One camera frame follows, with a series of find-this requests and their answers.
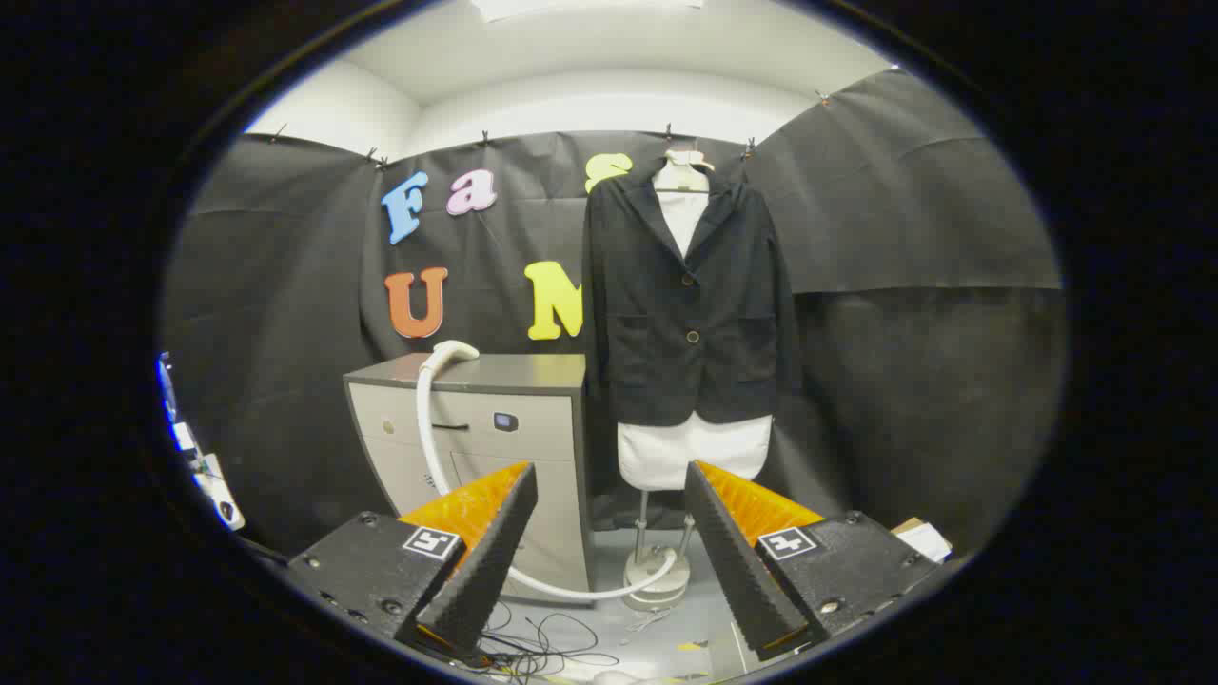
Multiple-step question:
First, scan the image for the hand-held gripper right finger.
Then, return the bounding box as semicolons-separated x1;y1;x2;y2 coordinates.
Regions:
683;460;938;663

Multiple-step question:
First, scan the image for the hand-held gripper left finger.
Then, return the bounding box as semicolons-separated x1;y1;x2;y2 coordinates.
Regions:
285;461;540;667

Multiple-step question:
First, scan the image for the white garment steamer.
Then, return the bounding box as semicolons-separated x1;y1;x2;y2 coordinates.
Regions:
416;340;678;602

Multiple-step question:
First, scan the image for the black blazer jacket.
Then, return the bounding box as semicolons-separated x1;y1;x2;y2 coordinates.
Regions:
582;157;800;427

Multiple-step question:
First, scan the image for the white dress form mannequin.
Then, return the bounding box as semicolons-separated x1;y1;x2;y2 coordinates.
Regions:
617;147;774;612

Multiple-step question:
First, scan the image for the grey cabinet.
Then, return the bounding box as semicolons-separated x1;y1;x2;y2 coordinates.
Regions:
343;354;597;605

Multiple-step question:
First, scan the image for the small cardboard box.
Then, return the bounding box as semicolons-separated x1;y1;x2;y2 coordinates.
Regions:
892;517;953;563

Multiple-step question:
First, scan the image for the white and blue equipment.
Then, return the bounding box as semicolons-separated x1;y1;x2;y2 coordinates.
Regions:
155;352;246;532

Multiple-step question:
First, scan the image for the black backdrop cloth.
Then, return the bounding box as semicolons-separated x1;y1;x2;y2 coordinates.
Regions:
160;67;1067;558

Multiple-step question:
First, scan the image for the row of black cloth clips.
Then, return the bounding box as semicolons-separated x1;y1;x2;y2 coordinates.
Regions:
269;90;831;170

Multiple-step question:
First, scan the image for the long ceiling light panel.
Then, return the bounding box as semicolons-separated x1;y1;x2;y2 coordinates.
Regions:
471;0;705;23

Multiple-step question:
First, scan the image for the tangle of black cables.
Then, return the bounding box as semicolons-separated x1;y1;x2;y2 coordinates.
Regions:
474;599;621;682

